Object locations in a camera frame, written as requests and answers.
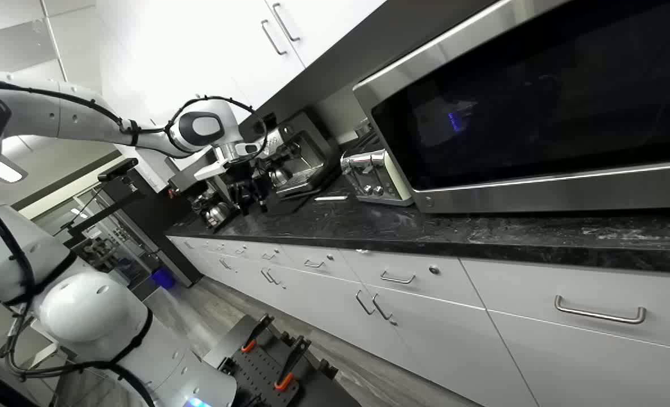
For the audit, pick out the white cabinets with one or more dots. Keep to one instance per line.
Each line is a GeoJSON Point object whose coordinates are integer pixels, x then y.
{"type": "Point", "coordinates": [439, 340]}
{"type": "Point", "coordinates": [199, 45]}

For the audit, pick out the black clamp orange grip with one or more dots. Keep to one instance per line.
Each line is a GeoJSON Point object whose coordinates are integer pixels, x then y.
{"type": "Point", "coordinates": [249, 343]}
{"type": "Point", "coordinates": [284, 382]}

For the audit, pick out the small white flat strip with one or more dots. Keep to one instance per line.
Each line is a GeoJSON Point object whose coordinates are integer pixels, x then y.
{"type": "Point", "coordinates": [332, 197]}

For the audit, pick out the blue glowing device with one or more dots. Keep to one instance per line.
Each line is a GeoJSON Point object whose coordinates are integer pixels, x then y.
{"type": "Point", "coordinates": [163, 278]}

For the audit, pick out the white upper cabinets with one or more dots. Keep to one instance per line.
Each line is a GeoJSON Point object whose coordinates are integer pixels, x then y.
{"type": "Point", "coordinates": [199, 45]}

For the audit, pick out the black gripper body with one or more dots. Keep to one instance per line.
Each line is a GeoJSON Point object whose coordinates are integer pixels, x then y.
{"type": "Point", "coordinates": [246, 174]}

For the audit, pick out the black camera stand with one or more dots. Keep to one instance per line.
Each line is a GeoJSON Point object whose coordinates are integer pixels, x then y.
{"type": "Point", "coordinates": [120, 170]}

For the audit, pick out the stainless steel microwave oven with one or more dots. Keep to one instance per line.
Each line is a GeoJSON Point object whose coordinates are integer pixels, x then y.
{"type": "Point", "coordinates": [547, 98]}

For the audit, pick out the shiny glass jar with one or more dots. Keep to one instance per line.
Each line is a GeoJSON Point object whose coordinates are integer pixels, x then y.
{"type": "Point", "coordinates": [216, 214]}

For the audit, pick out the white ceiling light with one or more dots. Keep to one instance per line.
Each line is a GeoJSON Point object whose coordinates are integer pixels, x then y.
{"type": "Point", "coordinates": [8, 173]}

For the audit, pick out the black perforated cart plate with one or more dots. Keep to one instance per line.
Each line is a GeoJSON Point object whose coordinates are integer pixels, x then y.
{"type": "Point", "coordinates": [263, 373]}

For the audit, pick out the white lower cabinets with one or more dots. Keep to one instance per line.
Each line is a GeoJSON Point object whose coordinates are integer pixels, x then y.
{"type": "Point", "coordinates": [439, 340]}

